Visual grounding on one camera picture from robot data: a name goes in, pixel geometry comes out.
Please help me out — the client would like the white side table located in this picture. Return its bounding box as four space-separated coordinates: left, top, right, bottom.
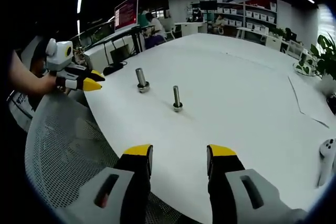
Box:
236 26 268 42

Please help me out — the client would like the large threaded steel stud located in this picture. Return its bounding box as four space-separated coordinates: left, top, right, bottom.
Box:
135 68 151 94

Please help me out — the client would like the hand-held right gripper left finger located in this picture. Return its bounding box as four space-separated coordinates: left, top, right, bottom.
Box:
64 144 154 224

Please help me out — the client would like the white standing desk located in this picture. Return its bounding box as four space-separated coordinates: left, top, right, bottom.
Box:
76 24 155 59

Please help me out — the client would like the black screen on stand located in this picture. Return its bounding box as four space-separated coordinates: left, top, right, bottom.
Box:
199 0 218 11

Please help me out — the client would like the small threaded steel stud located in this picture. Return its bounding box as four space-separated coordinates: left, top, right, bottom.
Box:
172 85 184 113

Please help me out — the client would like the potted green plant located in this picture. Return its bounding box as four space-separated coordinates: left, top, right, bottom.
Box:
293 34 336 96

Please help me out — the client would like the black device with cable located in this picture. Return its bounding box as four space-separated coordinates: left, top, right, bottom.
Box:
102 62 127 76

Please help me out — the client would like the small green plant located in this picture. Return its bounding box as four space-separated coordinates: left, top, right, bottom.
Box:
271 27 286 38

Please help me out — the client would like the grey mesh office chair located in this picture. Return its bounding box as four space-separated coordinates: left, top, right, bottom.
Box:
25 94 184 224

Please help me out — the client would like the monitor with red screen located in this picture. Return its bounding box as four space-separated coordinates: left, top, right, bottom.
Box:
114 0 139 31

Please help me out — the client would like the white handheld controller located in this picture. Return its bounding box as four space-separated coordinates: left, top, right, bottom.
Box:
317 138 336 188

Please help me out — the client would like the shelf of white storage boxes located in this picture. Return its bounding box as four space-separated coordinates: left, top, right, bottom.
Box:
188 0 278 32

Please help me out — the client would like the white background table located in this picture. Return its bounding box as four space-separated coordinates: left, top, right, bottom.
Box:
174 21 208 37

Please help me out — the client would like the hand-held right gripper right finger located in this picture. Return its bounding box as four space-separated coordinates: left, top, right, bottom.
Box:
206 144 310 224

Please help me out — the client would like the person's left hand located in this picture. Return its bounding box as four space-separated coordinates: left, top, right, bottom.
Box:
39 72 71 95

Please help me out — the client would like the white chair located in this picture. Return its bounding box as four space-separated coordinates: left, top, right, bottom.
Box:
265 35 283 51

